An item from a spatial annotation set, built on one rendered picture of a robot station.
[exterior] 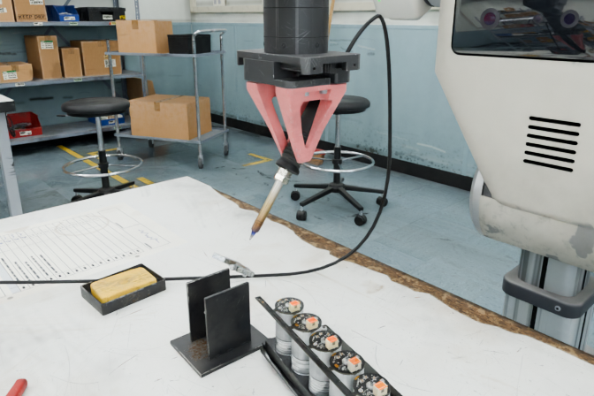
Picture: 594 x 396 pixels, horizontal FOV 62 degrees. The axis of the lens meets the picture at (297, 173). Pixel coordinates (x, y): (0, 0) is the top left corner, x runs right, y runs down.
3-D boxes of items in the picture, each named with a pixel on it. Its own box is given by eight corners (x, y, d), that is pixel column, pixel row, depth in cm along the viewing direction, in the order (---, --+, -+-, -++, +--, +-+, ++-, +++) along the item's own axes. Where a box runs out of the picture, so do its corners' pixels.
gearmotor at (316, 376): (328, 379, 41) (330, 325, 39) (346, 399, 39) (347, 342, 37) (302, 391, 40) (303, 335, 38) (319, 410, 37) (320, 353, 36)
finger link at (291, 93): (290, 175, 43) (289, 64, 40) (244, 156, 48) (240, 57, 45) (346, 161, 47) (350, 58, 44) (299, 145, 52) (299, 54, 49)
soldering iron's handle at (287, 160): (302, 178, 47) (361, 62, 48) (285, 167, 45) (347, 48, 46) (286, 172, 48) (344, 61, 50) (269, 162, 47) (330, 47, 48)
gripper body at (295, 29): (304, 81, 39) (305, -20, 37) (234, 70, 47) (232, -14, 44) (362, 75, 43) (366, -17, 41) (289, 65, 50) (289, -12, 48)
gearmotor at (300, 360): (310, 360, 43) (311, 308, 41) (326, 376, 41) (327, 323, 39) (285, 369, 42) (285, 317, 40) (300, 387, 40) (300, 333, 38)
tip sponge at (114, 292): (142, 272, 60) (141, 261, 60) (166, 289, 56) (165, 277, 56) (80, 296, 55) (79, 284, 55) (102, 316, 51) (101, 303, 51)
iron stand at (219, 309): (250, 385, 47) (297, 291, 48) (177, 375, 41) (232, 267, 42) (217, 354, 51) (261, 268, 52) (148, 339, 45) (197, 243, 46)
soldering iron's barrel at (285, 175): (264, 236, 46) (295, 175, 47) (252, 231, 45) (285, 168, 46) (255, 232, 47) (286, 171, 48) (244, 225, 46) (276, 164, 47)
